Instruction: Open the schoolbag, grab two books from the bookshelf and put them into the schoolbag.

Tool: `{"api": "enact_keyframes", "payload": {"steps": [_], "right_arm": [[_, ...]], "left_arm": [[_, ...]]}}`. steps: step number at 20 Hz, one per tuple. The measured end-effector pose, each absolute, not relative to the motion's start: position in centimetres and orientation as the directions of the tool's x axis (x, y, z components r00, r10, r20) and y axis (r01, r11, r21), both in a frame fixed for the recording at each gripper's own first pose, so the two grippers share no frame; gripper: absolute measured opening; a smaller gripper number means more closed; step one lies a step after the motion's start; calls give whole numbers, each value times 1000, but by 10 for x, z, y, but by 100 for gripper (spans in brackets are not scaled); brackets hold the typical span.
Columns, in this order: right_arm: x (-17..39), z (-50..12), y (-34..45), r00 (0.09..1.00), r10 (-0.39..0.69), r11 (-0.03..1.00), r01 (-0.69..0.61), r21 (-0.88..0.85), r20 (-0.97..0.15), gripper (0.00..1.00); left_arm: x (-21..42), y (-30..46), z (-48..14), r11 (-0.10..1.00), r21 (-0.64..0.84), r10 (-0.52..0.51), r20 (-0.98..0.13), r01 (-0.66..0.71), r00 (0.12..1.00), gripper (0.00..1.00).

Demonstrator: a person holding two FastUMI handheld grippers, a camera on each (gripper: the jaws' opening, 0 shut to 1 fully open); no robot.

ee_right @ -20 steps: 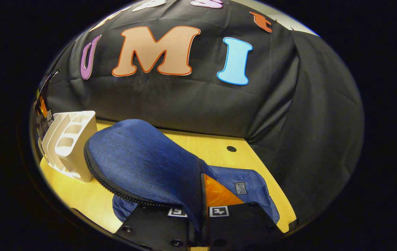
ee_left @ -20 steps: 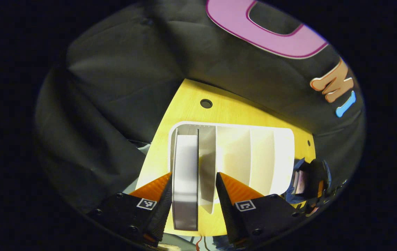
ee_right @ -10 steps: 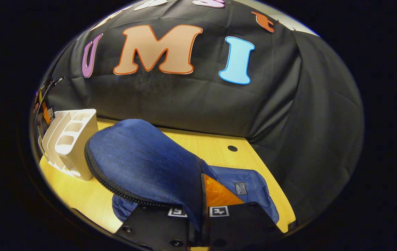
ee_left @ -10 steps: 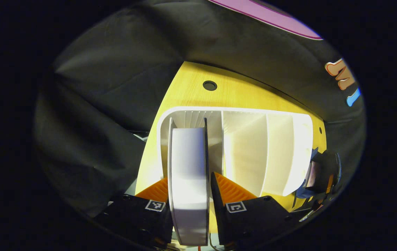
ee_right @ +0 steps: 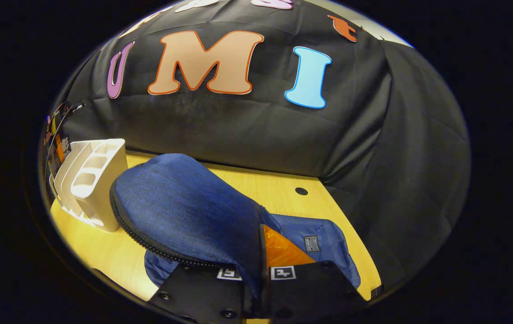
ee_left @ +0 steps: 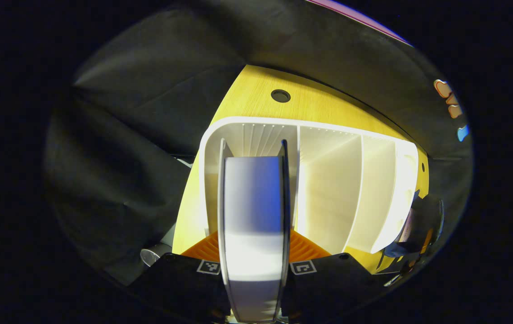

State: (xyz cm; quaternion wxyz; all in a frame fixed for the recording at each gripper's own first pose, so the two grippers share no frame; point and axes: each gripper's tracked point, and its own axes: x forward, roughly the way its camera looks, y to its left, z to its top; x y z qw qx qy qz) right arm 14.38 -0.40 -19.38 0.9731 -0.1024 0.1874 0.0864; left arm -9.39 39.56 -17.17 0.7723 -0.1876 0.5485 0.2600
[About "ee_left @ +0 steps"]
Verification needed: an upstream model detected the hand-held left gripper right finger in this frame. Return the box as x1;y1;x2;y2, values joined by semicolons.
281;229;383;323

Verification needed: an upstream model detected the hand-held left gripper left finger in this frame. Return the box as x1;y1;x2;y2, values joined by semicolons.
130;231;232;323

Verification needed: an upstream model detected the white bookshelf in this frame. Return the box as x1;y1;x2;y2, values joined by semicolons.
198;116;419;255

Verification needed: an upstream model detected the black and white book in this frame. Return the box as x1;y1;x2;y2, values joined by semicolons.
217;138;293;324

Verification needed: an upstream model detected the grey metal cylinder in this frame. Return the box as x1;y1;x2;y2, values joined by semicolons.
140;243;173;267

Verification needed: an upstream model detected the black backdrop cloth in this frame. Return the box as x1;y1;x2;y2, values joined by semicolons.
45;0;474;288

